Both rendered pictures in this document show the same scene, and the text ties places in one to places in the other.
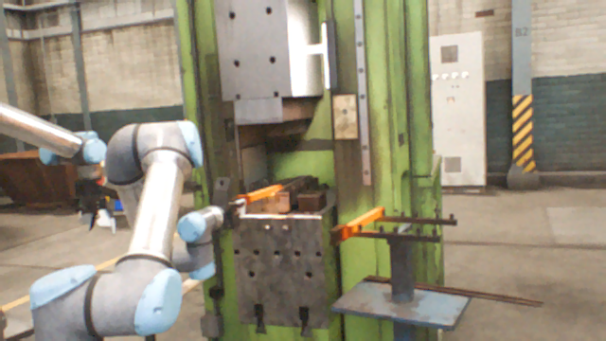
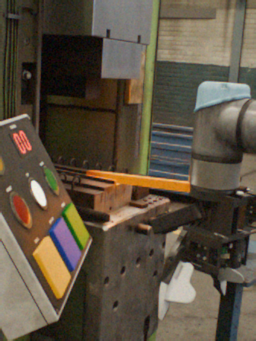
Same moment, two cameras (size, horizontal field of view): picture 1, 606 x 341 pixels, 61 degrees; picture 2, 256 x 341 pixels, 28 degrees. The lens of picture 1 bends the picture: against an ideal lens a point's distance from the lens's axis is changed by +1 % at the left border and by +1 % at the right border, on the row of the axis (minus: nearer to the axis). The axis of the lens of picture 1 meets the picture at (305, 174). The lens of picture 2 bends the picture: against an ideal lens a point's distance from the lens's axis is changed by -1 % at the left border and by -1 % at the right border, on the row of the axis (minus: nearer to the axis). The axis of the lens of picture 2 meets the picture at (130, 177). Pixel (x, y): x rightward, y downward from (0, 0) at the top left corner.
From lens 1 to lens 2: 228 cm
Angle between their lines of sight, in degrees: 79
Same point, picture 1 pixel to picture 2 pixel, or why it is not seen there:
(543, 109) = not seen: outside the picture
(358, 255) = not seen: hidden behind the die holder
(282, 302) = (134, 324)
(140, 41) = not seen: outside the picture
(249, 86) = (120, 20)
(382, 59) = (155, 15)
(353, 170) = (130, 142)
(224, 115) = (24, 56)
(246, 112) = (113, 59)
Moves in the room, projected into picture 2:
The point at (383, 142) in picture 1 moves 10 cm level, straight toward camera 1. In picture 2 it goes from (147, 108) to (174, 111)
